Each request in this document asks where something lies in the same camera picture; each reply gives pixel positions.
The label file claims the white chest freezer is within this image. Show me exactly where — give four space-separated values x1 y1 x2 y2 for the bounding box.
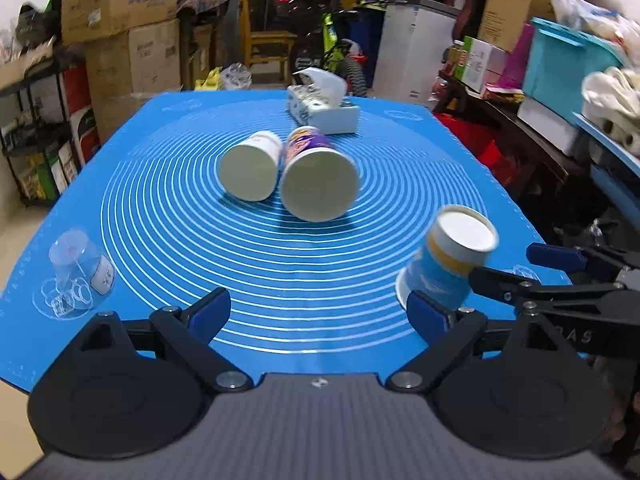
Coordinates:
372 0 464 109

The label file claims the large brown cardboard box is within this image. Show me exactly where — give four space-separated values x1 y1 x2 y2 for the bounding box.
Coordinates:
60 0 180 47

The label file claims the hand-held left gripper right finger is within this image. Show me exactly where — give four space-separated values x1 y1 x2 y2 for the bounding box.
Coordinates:
386 290 591 396

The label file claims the white tissue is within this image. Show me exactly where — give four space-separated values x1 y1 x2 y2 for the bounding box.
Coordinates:
292 67 347 109

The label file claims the wooden chair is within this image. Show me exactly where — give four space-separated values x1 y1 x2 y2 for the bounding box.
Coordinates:
238 0 299 82

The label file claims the teal plastic storage bin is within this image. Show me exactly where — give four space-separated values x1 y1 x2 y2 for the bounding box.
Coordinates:
521 17 637 127

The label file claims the red plastic tub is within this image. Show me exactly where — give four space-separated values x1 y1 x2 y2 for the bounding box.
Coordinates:
434 112 517 187

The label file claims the green bicycle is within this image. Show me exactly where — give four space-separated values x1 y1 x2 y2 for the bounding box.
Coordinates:
294 9 372 99

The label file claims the clear crumpled plastic bag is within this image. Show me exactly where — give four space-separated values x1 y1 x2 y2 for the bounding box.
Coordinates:
220 62 254 92

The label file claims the flat white box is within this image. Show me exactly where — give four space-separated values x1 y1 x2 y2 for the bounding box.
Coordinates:
516 95 594 157

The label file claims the green and white carton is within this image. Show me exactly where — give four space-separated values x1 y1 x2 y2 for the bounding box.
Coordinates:
459 35 507 97

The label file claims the purple printed paper cup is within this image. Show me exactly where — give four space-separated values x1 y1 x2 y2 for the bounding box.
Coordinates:
278 125 362 223

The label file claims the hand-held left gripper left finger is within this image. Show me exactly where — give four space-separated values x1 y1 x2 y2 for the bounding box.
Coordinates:
47 287 253 395

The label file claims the blue ringed silicone mat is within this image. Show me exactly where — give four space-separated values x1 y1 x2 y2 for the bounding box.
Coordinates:
0 88 574 402

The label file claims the yellow plastic bag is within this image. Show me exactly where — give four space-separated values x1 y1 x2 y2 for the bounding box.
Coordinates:
194 67 224 92

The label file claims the black metal shelf rack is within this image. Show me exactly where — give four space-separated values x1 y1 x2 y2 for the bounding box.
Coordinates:
0 44 87 209

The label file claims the clear plastic cup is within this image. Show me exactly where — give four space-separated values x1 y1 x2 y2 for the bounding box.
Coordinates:
32 229 117 319

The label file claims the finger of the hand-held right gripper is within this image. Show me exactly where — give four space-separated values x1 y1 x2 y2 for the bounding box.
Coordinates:
467 266 626 311
526 242 640 283

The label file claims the white paper cup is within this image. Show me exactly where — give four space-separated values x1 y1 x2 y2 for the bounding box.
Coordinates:
217 130 284 203

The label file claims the tall brown cardboard box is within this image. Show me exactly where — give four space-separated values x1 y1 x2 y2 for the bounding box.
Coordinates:
84 19 182 97

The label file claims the cream plush cloth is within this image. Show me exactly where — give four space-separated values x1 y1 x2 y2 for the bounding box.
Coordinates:
581 65 640 157

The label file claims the white tissue box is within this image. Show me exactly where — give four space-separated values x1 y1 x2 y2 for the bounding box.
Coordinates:
286 84 361 135

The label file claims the blue and yellow paper cup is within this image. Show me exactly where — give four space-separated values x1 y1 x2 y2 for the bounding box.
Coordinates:
395 204 500 311

